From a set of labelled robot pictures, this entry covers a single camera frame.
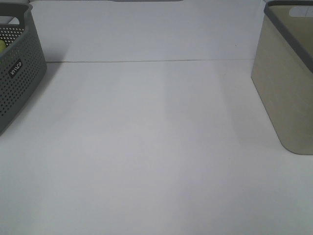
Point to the green object in basket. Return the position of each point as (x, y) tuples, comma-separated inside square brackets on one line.
[(2, 45)]

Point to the beige basket with grey rim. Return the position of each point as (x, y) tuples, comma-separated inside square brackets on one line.
[(282, 71)]

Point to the grey perforated plastic basket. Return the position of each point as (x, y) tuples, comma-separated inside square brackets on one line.
[(22, 61)]

